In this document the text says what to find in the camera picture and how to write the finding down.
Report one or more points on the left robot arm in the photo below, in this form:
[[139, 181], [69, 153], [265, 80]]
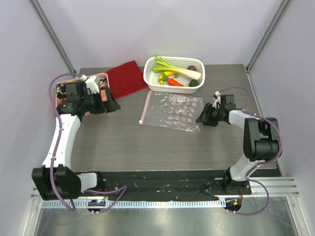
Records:
[[74, 100]]

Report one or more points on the pink compartment tray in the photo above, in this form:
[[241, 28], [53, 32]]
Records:
[[103, 86]]

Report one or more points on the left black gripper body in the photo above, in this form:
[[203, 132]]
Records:
[[93, 103]]

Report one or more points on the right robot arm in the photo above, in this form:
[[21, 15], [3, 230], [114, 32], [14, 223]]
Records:
[[261, 140]]

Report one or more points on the toy purple onion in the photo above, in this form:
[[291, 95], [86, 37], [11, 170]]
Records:
[[192, 68]]

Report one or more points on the red folded cloth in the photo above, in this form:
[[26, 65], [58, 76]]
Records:
[[126, 79]]

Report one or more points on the toy yellow banana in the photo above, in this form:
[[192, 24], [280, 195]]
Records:
[[164, 76]]

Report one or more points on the white perforated plastic basket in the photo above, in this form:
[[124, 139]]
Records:
[[151, 77]]

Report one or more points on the toy dark green avocado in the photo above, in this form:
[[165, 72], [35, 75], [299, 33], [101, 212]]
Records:
[[193, 83]]

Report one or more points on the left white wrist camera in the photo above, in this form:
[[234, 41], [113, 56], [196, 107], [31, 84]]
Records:
[[92, 83]]

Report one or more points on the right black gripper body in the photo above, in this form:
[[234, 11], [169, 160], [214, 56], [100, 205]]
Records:
[[210, 114]]

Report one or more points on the toy orange carrot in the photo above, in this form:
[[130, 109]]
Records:
[[173, 82]]

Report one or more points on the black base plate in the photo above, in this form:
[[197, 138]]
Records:
[[165, 186]]

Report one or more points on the toy celery leek stalk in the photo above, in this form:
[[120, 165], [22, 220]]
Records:
[[162, 65]]

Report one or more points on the clear zip top bag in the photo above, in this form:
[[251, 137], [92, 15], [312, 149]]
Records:
[[172, 111]]

